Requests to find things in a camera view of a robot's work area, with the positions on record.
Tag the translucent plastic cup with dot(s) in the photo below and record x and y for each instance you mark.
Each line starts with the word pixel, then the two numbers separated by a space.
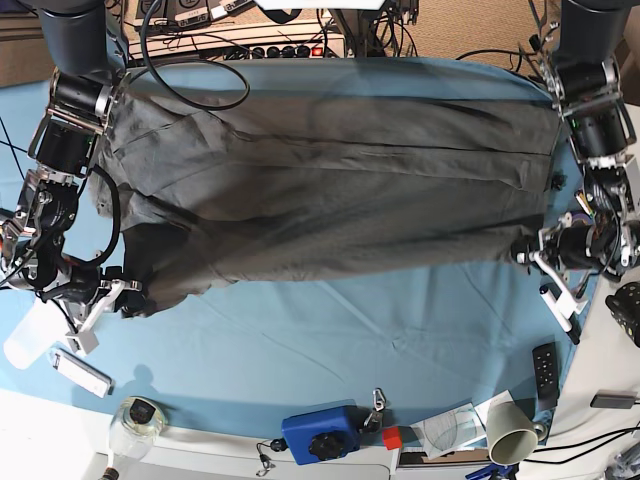
pixel 42 326

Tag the blue box with black knob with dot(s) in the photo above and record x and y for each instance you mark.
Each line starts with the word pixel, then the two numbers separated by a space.
pixel 322 435

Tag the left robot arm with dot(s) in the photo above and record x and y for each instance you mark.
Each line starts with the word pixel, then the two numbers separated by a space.
pixel 574 55

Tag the black remote control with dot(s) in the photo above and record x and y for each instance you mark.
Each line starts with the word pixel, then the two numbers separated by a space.
pixel 546 375

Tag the red cube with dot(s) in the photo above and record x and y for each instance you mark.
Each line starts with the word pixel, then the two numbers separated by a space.
pixel 392 438

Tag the black dotted object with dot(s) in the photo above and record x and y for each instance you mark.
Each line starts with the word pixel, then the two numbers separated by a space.
pixel 624 308

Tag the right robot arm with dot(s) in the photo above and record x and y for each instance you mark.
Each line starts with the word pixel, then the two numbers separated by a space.
pixel 85 86

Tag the small battery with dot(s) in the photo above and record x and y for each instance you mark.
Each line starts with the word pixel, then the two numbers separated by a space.
pixel 583 202

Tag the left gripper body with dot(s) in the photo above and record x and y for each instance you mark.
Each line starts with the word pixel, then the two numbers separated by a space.
pixel 566 248

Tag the glass bottle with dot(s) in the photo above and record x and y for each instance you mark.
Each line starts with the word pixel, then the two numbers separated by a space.
pixel 133 431

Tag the grey-green mug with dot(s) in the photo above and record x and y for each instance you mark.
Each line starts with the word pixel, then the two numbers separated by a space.
pixel 511 435

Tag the silver carabiner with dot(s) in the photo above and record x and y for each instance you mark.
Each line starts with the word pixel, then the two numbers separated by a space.
pixel 379 400

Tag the small black clip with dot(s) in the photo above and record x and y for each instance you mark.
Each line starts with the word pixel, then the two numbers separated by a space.
pixel 557 182

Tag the black zip tie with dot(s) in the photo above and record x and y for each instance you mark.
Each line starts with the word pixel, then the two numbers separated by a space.
pixel 7 140

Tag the white rectangular device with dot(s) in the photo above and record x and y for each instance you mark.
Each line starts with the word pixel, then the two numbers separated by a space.
pixel 81 373

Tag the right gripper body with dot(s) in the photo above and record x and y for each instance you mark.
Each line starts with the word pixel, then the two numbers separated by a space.
pixel 82 289

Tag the paper sheets with drawing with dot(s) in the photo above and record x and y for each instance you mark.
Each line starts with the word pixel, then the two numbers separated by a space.
pixel 456 429

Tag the power strip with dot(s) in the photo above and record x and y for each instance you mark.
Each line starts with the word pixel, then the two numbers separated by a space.
pixel 258 52

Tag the purple tape roll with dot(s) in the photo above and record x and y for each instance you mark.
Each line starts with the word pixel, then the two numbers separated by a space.
pixel 578 219

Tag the dark grey T-shirt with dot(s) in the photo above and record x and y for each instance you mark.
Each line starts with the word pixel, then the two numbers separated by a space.
pixel 314 187

